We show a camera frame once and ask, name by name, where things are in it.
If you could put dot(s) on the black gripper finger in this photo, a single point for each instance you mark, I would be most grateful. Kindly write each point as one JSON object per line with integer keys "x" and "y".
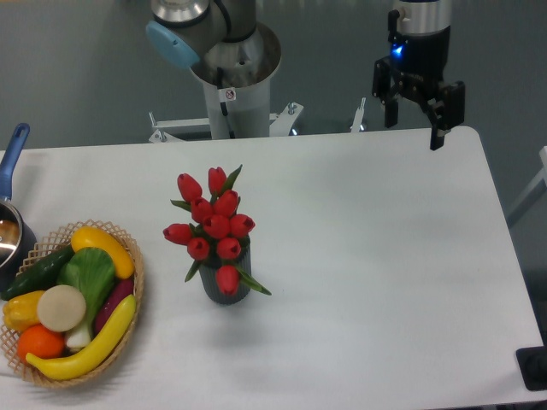
{"x": 387, "y": 85}
{"x": 445, "y": 110}

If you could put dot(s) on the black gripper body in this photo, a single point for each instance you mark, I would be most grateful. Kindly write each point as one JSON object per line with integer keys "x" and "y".
{"x": 419, "y": 47}

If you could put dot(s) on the red tulip bouquet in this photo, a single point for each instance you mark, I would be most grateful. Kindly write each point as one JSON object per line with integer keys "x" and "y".
{"x": 216, "y": 227}

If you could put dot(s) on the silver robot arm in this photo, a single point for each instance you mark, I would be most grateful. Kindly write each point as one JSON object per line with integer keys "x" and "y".
{"x": 234, "y": 57}

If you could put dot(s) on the dark grey ribbed vase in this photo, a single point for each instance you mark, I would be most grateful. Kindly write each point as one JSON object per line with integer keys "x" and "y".
{"x": 208, "y": 276}

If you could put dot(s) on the black device at table edge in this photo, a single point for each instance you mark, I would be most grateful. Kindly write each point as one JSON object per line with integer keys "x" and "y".
{"x": 532, "y": 363}

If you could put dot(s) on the purple sweet potato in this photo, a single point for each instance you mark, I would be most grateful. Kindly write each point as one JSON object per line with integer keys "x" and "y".
{"x": 121, "y": 290}

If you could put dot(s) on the yellow squash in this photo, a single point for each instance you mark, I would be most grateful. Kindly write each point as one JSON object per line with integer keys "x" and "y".
{"x": 93, "y": 237}

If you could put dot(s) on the green bok choy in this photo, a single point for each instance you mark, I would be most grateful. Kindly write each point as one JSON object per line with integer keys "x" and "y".
{"x": 92, "y": 272}

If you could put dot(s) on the woven wicker basket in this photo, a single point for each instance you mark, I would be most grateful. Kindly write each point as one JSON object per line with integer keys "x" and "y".
{"x": 50, "y": 243}

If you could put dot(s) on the yellow banana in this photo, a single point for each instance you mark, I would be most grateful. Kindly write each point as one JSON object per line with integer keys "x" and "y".
{"x": 96, "y": 352}

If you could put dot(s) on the green cucumber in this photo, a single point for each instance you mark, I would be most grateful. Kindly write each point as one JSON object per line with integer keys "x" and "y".
{"x": 41, "y": 275}

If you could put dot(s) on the beige round disc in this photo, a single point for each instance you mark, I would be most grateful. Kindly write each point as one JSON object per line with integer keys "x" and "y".
{"x": 61, "y": 308}

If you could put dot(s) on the yellow bell pepper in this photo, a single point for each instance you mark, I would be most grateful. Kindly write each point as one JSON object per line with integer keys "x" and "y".
{"x": 21, "y": 312}

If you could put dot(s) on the orange fruit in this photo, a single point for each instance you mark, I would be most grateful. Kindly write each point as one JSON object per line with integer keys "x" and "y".
{"x": 41, "y": 342}

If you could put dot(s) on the white frame at right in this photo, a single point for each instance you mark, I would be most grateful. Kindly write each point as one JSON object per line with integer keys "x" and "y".
{"x": 532, "y": 192}

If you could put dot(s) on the blue handled saucepan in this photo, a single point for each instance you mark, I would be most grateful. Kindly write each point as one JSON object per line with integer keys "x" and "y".
{"x": 17, "y": 238}

